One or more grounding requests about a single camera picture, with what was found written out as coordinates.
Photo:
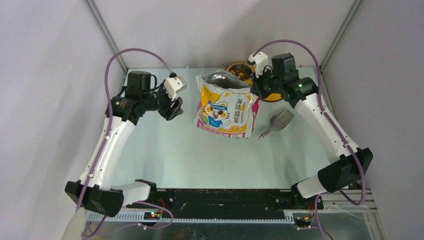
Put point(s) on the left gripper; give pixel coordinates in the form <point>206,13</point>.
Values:
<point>176,109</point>

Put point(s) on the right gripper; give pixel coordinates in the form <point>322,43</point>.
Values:
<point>257,87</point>

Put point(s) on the yellow double pet bowl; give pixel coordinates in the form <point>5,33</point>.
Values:
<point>272,98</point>

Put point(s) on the metal food scoop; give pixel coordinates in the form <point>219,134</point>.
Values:
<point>278,122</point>

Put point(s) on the pet food bag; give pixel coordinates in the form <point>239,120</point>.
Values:
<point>226,107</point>

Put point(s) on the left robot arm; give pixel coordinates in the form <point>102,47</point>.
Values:
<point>94,190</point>

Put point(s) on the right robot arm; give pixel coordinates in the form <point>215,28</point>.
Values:
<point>348,162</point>

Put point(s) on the pet food kibble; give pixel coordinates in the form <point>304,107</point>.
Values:
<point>242,74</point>

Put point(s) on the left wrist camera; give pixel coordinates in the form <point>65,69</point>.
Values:
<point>173,86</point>

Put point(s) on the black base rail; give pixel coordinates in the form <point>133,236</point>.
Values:
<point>231,204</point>

